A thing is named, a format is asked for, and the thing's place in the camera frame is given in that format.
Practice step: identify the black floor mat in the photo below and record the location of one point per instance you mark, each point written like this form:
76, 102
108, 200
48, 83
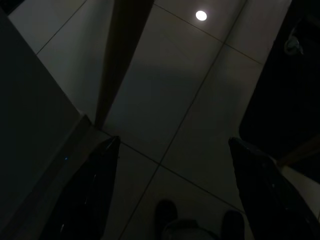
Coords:
287, 95

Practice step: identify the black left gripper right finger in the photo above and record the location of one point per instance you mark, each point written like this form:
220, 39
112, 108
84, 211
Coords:
270, 200

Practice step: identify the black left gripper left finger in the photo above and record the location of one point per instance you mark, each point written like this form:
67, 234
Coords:
87, 190

